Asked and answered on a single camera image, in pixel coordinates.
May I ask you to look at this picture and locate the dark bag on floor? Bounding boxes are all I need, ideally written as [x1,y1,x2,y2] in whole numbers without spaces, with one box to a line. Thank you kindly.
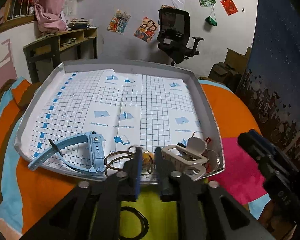
[208,62,242,93]

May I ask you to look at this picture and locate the grey cardboard tray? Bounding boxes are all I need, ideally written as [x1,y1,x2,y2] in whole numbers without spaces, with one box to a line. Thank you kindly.
[14,59,225,180]

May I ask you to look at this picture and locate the colourful cartoon poster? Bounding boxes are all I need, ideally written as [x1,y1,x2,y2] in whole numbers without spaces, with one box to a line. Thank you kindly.
[107,10,131,35]

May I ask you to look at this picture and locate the black hair tie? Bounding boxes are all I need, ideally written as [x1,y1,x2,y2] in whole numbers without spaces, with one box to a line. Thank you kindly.
[117,206,150,240]

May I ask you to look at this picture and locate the brown cardboard box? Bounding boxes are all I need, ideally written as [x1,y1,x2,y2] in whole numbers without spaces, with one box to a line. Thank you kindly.
[224,47,251,75]

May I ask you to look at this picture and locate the blue fabric wardrobe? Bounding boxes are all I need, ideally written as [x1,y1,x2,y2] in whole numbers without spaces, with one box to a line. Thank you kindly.
[236,0,300,167]

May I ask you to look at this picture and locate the light blue wrist watch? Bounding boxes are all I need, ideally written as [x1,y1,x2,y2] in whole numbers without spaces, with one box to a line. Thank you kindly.
[28,131,106,176]

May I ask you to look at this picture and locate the colourful striped bed sheet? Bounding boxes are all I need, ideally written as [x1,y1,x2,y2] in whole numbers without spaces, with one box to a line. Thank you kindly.
[0,76,273,240]

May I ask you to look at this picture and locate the window metal bars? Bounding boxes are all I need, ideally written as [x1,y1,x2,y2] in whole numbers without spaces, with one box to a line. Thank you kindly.
[0,0,34,25]

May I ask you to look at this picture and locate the cartoon family poster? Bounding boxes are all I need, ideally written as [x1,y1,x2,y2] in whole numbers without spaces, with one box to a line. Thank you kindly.
[134,17,158,43]

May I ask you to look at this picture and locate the white grid paper sheet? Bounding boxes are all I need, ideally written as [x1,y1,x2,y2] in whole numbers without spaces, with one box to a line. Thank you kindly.
[20,69,203,159]

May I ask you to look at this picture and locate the green photo on wall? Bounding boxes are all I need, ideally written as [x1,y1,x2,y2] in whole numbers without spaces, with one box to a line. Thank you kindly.
[199,0,216,7]

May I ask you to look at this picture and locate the black office chair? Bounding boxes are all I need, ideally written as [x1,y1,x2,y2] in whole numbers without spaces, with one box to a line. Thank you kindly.
[157,8,204,65]

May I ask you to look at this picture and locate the white hair clip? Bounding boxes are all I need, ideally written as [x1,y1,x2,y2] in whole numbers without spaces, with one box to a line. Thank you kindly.
[161,137,209,181]

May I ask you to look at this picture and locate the red paper square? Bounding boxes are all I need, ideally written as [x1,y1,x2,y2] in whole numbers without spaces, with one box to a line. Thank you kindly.
[221,0,238,16]

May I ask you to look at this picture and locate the small green hanging bag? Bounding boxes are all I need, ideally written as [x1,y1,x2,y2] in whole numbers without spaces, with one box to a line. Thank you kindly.
[205,5,217,27]

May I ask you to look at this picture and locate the pink curtain right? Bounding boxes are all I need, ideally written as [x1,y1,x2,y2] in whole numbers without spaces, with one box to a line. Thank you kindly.
[33,0,67,34]

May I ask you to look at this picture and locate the wooden desk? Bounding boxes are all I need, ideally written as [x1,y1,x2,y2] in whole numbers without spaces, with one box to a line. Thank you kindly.
[23,28,97,83]

